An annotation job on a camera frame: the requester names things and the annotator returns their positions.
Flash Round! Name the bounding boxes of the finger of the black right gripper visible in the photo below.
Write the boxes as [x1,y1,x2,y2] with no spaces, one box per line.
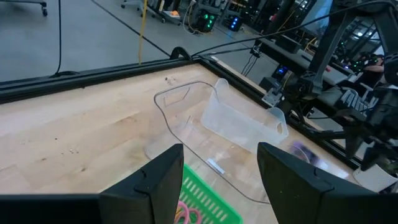
[344,133,363,159]
[360,145,386,172]

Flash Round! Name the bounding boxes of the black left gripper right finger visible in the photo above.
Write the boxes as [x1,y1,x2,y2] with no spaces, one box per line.
[256,142,398,224]

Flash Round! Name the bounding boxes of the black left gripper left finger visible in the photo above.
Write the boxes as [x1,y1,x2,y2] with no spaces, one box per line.
[0,143,185,224]

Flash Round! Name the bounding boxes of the pink handled scissors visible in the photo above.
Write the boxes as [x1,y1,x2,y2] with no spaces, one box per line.
[174,200,203,224]

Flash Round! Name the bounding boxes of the purple paint bottle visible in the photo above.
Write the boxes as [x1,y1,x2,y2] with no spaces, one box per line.
[287,140,321,166]

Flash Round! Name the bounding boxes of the black keyboard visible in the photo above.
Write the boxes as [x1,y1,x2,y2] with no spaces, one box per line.
[338,89,379,116]

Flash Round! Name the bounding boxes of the person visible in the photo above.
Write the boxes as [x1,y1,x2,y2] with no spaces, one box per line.
[357,52,387,86]

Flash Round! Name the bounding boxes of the green plastic basket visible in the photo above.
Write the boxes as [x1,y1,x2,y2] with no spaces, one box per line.
[174,164,243,224]

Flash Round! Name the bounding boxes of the clear plastic bin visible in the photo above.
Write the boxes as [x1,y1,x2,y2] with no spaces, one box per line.
[154,81,313,205]

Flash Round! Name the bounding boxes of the frosted plastic bin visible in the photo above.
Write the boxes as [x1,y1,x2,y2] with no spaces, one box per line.
[200,78,289,154]

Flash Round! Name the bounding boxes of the black table clamp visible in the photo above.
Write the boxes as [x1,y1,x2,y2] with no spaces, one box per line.
[170,46,193,60]

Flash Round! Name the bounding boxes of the computer tower with blue lights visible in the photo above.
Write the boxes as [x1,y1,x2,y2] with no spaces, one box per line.
[228,16,243,32]

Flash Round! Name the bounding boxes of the computer tower with green lights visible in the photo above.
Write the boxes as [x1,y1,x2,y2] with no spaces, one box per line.
[198,9,218,32]

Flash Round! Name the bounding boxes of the black table frame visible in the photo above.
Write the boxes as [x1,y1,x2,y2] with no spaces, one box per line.
[0,57,364,170]

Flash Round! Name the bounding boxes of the yellow hanging cable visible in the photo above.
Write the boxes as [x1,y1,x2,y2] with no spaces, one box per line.
[138,0,149,65]

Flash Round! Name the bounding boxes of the black hanging cable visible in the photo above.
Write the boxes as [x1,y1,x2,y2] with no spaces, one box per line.
[49,0,80,78]

